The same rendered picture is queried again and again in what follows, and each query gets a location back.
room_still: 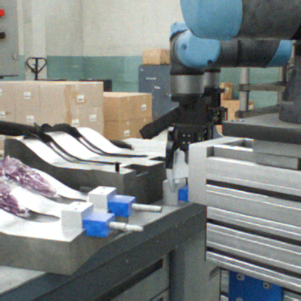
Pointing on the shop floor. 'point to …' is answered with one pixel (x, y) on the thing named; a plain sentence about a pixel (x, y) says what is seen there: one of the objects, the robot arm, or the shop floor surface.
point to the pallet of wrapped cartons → (52, 104)
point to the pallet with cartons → (125, 114)
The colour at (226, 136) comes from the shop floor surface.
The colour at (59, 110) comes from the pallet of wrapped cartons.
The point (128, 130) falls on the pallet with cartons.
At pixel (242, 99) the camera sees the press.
